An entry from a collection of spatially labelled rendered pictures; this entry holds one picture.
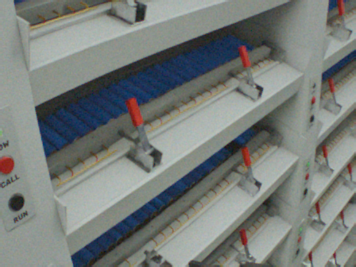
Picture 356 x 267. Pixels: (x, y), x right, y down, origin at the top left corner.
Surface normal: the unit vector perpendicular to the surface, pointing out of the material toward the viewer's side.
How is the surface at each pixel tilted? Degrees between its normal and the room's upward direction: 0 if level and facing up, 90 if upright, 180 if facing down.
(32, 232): 90
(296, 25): 90
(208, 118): 17
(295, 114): 90
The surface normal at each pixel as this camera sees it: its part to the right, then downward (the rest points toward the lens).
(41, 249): 0.72, 0.29
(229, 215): 0.11, -0.72
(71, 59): 0.72, 0.54
